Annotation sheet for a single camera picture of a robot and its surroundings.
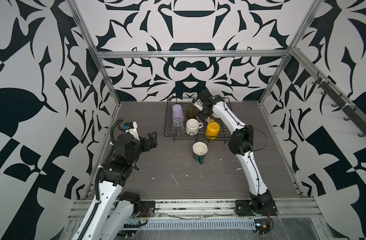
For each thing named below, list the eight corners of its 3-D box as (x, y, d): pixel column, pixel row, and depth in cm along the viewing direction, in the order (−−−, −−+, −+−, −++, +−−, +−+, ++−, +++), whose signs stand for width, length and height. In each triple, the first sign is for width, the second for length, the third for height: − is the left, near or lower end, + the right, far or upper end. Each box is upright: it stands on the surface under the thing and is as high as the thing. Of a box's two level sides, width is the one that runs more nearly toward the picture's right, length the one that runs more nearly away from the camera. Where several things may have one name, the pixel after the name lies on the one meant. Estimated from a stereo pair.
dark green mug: (188, 157, 92) (188, 149, 85) (196, 146, 97) (197, 138, 89) (201, 165, 89) (202, 158, 81) (208, 154, 93) (211, 146, 86)
